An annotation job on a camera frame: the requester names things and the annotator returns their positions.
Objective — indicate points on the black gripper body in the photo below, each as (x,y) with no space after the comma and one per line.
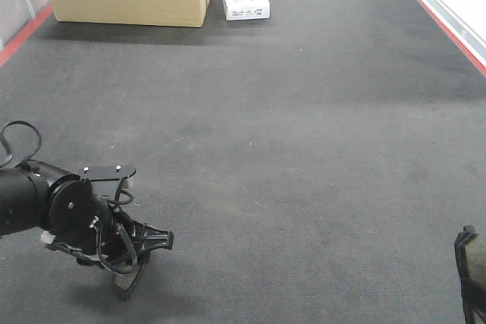
(96,231)

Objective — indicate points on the grey brake pad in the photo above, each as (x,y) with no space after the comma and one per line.
(469,249)
(125,284)

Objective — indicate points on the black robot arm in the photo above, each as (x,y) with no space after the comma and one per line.
(25,193)

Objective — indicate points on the black conveyor belt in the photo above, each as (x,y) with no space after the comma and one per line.
(314,167)

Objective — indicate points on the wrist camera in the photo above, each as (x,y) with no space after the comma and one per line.
(109,177)

